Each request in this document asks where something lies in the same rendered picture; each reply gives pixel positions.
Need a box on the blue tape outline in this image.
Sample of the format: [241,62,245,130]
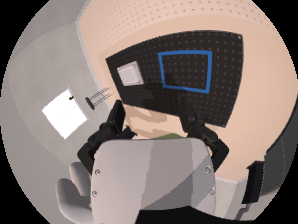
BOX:
[158,50,212,94]

